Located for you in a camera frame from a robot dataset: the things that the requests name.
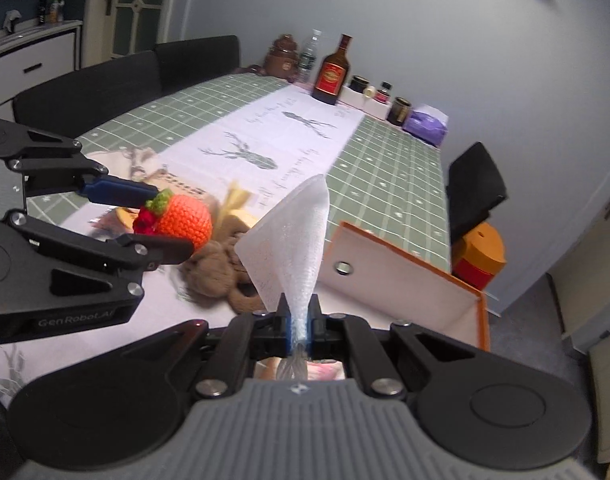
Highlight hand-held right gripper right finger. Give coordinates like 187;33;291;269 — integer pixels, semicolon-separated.
307;294;486;398

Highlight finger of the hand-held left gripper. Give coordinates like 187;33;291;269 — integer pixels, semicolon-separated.
5;130;158;206
7;212;194;311

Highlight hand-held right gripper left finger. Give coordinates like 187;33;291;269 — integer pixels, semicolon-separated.
120;294;292;400

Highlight pink crocheted doll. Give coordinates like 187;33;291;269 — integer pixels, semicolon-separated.
257;357;346;382

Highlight orange crocheted fruit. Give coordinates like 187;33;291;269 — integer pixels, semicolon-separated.
133;189;214;251

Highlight brown plush bear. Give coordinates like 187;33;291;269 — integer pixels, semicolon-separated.
177;195;266;314

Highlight white foam net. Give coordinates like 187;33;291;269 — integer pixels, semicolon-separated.
235;174;330;382

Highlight orange cardboard box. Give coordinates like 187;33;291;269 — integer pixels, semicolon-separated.
317;221;490;353

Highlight yellow sponge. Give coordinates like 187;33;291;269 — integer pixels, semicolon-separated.
217;182;262;242

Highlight wooden radio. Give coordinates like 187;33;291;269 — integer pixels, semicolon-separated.
150;170;208;199

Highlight black chair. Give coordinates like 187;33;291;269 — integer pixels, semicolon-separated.
447;141;508;247
12;51;162;139
152;35;240;97

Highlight white cabinet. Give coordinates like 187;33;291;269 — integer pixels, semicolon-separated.
0;20;83;117

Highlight white deer-print table runner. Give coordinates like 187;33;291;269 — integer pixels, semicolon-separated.
0;85;368;407

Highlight orange stool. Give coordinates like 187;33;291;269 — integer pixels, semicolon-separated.
452;222;508;291

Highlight glass-paned door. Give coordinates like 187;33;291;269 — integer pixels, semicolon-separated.
85;0;174;61

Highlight brown bear-shaped bottle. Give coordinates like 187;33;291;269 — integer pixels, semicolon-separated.
245;34;300;82

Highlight white box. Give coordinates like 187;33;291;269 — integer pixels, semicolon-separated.
341;87;390;121

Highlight purple tissue pack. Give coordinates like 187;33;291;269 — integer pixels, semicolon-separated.
402;103;449;147

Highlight dark glass jar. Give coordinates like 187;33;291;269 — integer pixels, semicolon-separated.
386;97;412;127

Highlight clear water bottle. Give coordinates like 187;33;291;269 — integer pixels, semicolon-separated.
297;30;324;86

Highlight brown bottle with red label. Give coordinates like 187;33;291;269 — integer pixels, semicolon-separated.
312;34;354;107

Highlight cream plain door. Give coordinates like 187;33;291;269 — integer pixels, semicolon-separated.
545;170;610;358

